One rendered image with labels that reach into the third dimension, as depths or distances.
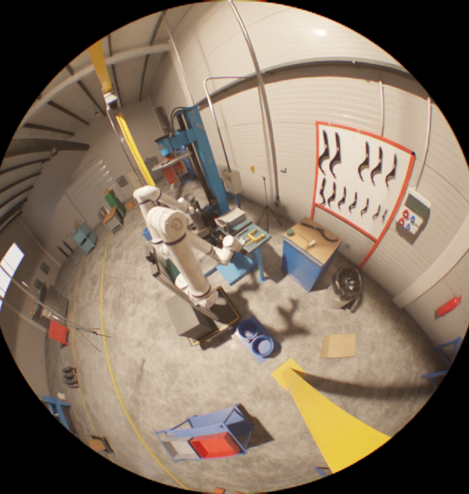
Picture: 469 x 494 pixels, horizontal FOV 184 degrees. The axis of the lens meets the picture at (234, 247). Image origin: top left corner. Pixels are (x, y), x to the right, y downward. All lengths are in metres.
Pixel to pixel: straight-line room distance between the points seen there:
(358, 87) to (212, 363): 4.42
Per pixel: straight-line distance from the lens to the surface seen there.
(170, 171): 1.86
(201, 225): 2.39
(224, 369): 2.59
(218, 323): 2.31
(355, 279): 2.44
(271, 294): 2.64
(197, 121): 2.09
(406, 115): 2.35
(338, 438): 0.68
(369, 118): 2.35
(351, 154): 2.41
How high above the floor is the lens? 2.47
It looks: 48 degrees down
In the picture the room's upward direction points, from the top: 19 degrees counter-clockwise
